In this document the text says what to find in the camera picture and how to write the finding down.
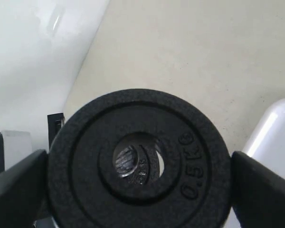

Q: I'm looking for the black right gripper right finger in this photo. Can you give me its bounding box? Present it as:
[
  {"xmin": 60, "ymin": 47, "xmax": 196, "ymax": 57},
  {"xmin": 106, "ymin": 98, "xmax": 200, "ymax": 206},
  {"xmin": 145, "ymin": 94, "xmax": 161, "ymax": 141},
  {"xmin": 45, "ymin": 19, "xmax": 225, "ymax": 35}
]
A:
[{"xmin": 231, "ymin": 152, "xmax": 285, "ymax": 228}]

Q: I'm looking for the black weight plate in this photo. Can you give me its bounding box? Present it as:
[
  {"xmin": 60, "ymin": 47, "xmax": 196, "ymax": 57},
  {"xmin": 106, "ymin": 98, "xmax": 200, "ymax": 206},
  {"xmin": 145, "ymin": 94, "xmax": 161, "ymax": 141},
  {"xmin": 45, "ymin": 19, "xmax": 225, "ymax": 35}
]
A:
[{"xmin": 47, "ymin": 89, "xmax": 231, "ymax": 228}]

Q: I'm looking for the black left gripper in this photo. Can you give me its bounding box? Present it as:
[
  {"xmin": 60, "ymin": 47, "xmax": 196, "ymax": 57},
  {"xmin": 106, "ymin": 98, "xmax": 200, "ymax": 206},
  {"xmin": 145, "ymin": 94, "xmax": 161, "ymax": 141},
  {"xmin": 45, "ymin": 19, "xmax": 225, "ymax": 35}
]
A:
[{"xmin": 47, "ymin": 113, "xmax": 65, "ymax": 150}]

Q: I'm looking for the white plastic tray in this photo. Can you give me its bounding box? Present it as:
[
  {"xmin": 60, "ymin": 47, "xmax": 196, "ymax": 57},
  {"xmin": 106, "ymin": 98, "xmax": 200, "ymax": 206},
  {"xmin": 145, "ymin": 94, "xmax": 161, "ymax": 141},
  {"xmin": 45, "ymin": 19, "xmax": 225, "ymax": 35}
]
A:
[{"xmin": 230, "ymin": 96, "xmax": 285, "ymax": 228}]

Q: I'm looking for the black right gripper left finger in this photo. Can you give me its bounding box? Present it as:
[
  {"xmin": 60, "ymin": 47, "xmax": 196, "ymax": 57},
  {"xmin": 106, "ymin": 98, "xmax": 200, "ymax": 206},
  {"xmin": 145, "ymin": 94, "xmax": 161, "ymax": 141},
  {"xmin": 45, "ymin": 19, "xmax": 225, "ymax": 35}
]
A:
[{"xmin": 0, "ymin": 150, "xmax": 48, "ymax": 228}]

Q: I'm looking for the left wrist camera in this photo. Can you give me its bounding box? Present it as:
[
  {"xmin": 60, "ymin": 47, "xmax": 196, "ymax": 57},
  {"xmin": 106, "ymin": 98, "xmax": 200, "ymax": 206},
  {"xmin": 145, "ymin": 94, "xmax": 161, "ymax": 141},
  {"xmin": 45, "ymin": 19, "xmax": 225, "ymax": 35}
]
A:
[{"xmin": 0, "ymin": 130, "xmax": 33, "ymax": 173}]

